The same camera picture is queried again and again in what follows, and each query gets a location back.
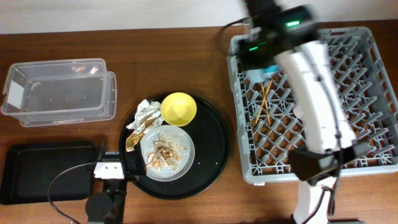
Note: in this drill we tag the grey plate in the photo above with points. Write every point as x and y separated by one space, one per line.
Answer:
166 175

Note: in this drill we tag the yellow bowl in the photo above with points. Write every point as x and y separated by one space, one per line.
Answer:
178 109

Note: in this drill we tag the clear plastic bin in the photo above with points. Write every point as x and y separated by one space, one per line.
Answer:
56 92

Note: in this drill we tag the black rectangular tray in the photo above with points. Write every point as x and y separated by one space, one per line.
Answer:
30 168

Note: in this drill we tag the gold foil wrapper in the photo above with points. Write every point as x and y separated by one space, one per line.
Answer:
134 138

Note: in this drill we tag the grey dishwasher rack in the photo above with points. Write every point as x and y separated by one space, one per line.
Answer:
366 95

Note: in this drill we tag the food scraps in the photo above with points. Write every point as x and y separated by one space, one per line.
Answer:
166 153

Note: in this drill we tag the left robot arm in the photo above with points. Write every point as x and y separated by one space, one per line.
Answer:
108 205

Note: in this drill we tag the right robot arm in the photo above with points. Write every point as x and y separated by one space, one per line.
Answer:
330 141

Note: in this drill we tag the pink cup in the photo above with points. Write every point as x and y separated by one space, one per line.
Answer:
298 111

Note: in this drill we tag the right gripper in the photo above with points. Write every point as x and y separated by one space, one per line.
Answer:
246 65

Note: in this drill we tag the light blue cup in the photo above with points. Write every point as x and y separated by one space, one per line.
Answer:
262 74

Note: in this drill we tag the crumpled white napkin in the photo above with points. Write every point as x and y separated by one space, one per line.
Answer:
147 116

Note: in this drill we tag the wooden chopstick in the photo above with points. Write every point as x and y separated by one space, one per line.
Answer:
264 101
259 113

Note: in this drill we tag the round black tray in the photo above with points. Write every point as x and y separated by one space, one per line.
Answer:
211 139

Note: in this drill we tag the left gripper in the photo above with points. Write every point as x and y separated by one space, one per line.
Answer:
116 156

